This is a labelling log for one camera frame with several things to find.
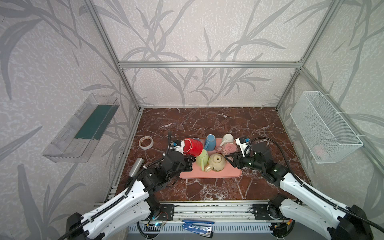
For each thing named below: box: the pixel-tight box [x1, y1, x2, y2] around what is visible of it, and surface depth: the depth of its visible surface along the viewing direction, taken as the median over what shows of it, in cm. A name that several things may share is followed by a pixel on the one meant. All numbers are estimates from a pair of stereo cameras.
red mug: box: [183, 138, 204, 157], surface depth 73 cm
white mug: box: [219, 133, 234, 147], surface depth 93 cm
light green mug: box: [196, 149, 209, 172], surface depth 85 cm
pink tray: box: [179, 157, 242, 179], surface depth 87 cm
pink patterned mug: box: [215, 142, 238, 156], surface depth 86 cm
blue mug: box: [204, 133, 217, 151], surface depth 93 cm
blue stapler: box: [182, 219, 215, 239], surface depth 69 cm
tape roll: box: [138, 136, 154, 150], surface depth 101 cm
